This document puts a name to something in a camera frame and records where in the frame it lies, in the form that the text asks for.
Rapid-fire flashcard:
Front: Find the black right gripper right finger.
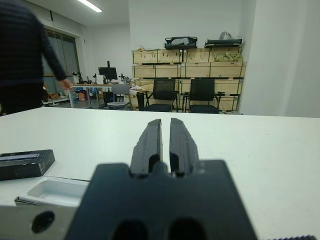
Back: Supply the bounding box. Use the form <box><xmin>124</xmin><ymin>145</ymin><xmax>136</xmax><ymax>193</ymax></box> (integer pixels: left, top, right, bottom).
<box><xmin>169</xmin><ymin>117</ymin><xmax>201</xmax><ymax>176</ymax></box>

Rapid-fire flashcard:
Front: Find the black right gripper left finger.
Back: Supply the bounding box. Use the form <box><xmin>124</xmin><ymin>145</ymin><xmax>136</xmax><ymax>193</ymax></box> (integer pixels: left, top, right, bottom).
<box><xmin>129</xmin><ymin>118</ymin><xmax>164</xmax><ymax>179</ymax></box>

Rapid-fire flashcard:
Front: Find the black box lid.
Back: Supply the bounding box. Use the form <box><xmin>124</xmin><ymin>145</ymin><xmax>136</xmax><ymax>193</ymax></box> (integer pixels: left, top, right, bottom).
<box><xmin>0</xmin><ymin>149</ymin><xmax>56</xmax><ymax>182</ymax></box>

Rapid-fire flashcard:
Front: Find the person's bare hand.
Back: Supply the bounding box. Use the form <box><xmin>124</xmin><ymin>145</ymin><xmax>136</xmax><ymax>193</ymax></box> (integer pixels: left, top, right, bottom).
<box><xmin>59</xmin><ymin>78</ymin><xmax>74</xmax><ymax>90</ymax></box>

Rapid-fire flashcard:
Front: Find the black mesh office chair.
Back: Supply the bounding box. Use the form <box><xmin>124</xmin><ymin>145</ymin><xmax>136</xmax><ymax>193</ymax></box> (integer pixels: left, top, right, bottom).
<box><xmin>183</xmin><ymin>78</ymin><xmax>226</xmax><ymax>115</ymax></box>
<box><xmin>143</xmin><ymin>78</ymin><xmax>180</xmax><ymax>113</ymax></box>

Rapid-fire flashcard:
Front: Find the black computer tower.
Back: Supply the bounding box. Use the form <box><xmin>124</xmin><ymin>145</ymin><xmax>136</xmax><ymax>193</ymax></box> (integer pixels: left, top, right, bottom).
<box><xmin>102</xmin><ymin>91</ymin><xmax>115</xmax><ymax>108</ymax></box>

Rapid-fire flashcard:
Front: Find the grey swivel chair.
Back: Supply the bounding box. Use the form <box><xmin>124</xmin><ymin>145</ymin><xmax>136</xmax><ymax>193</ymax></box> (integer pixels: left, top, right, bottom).
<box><xmin>106</xmin><ymin>84</ymin><xmax>133</xmax><ymax>111</ymax></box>

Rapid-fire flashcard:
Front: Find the black computer monitor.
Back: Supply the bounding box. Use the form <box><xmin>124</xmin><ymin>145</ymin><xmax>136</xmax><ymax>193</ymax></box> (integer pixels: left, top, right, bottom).
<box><xmin>97</xmin><ymin>60</ymin><xmax>118</xmax><ymax>80</ymax></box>

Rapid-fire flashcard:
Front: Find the white office desk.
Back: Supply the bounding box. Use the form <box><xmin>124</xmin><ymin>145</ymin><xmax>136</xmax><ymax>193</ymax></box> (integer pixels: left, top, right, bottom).
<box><xmin>66</xmin><ymin>83</ymin><xmax>113</xmax><ymax>109</ymax></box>

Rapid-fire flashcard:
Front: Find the black device with screen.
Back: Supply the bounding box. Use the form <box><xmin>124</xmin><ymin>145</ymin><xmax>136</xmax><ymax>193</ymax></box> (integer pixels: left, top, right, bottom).
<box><xmin>14</xmin><ymin>175</ymin><xmax>91</xmax><ymax>208</ymax></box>

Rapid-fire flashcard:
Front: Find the grey crumpled sack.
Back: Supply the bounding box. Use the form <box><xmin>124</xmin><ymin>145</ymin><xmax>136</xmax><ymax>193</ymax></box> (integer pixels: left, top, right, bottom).
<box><xmin>219</xmin><ymin>31</ymin><xmax>241</xmax><ymax>40</ymax></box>

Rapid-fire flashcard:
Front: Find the dark framed window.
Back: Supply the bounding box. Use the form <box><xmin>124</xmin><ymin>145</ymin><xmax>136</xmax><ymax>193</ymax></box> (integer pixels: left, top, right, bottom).
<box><xmin>41</xmin><ymin>27</ymin><xmax>81</xmax><ymax>102</ymax></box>

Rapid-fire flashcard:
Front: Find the long ceiling light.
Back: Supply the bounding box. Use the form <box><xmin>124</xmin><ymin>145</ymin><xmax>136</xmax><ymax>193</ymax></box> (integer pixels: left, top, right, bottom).
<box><xmin>76</xmin><ymin>0</ymin><xmax>103</xmax><ymax>13</ymax></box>

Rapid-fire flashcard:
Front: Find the person in dark sweater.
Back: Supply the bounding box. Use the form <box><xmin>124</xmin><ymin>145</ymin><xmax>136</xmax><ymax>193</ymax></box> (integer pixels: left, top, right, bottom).
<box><xmin>0</xmin><ymin>0</ymin><xmax>68</xmax><ymax>117</ymax></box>

